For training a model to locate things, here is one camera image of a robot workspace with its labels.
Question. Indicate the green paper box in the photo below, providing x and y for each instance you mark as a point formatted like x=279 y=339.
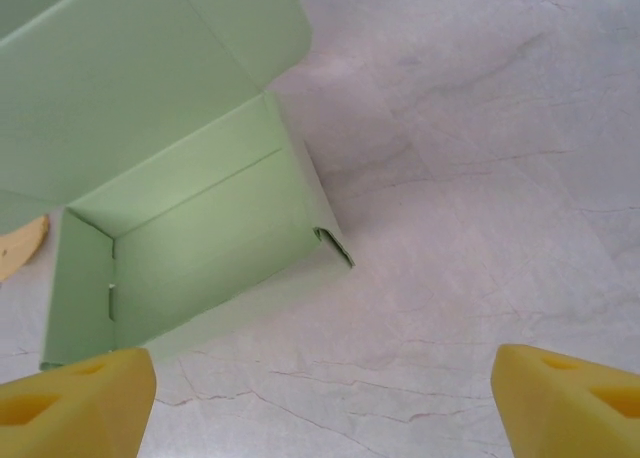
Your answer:
x=150 y=128

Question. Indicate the orange paper box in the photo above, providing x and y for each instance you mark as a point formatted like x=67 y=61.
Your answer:
x=20 y=250

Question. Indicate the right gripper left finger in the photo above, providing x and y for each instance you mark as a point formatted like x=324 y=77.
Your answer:
x=75 y=413

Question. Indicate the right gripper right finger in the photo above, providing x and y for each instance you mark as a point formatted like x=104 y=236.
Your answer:
x=570 y=413

